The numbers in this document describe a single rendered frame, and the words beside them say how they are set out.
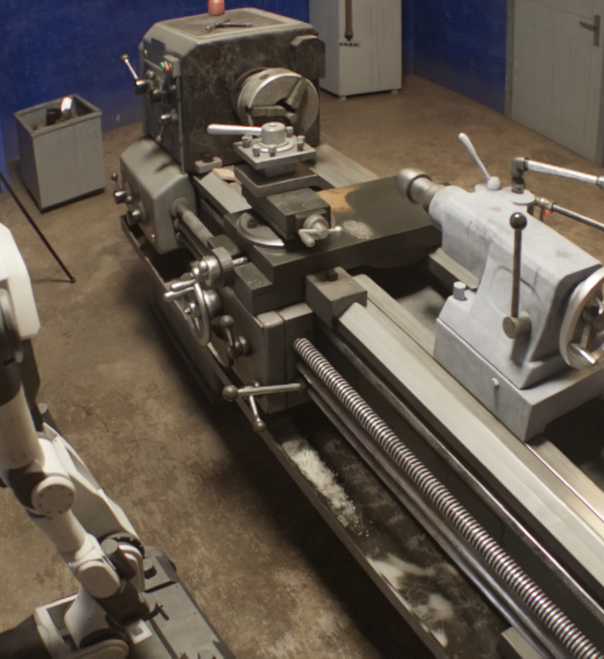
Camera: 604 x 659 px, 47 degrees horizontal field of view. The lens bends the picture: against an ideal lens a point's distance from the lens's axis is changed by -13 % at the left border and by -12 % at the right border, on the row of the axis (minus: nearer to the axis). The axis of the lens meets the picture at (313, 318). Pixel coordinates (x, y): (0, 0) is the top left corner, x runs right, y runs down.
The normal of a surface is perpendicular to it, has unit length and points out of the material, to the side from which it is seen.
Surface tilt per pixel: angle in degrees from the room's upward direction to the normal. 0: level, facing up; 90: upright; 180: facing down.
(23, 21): 90
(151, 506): 0
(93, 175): 90
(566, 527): 36
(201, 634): 0
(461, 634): 0
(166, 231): 90
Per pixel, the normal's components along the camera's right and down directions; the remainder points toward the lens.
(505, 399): -0.88, 0.27
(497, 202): -0.01, -0.83
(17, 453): 0.53, 0.47
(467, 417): -0.53, -0.51
